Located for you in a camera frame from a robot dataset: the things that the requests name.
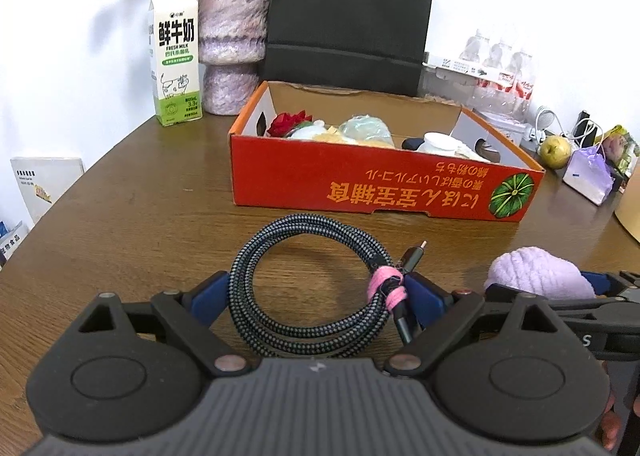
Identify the mottled purple ceramic vase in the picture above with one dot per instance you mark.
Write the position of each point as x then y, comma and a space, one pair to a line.
232, 26

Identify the black charger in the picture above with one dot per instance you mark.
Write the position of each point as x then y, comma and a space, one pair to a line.
582, 123

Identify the dark blue zip case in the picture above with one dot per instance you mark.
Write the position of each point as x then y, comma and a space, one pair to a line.
412, 143

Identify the small white fan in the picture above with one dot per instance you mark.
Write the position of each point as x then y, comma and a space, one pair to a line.
545, 118

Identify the iridescent package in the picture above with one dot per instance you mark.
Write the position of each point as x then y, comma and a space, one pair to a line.
367, 127

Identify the red artificial rose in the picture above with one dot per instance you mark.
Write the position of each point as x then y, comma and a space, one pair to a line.
287, 125

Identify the white green milk carton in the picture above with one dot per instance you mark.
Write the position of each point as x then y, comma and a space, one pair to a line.
177, 61

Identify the black paper bag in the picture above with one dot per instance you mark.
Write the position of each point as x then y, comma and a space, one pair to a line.
350, 11

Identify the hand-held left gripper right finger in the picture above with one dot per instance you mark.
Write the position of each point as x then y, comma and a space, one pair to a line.
430, 301

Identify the colourful snack packet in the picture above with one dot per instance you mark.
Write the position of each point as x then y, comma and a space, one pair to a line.
622, 146

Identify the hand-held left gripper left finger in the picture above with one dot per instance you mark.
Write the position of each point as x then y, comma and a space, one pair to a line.
210, 297

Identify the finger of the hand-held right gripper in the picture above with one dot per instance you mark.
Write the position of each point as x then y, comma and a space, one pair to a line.
590, 307
602, 282

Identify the person's right hand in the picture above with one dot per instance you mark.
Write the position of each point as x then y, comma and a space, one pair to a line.
607, 431

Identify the flat white carton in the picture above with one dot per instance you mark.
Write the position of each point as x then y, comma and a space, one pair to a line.
455, 65

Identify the purple plastic bag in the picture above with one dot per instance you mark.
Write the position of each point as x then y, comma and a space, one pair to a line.
587, 176

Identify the yellow-green apple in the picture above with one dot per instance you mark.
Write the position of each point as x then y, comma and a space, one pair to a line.
555, 152

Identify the white tissue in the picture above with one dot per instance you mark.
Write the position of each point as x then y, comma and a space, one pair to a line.
467, 152

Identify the red cardboard box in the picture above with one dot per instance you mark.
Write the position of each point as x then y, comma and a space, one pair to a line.
380, 186

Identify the white round lid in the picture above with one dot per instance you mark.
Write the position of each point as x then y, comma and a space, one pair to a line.
437, 143

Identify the clear plastic container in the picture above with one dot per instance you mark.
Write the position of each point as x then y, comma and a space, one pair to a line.
445, 88

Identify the white yellow plush toy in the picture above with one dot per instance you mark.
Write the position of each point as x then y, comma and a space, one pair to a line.
305, 132

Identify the white printed packet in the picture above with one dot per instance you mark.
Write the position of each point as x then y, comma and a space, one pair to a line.
12, 241

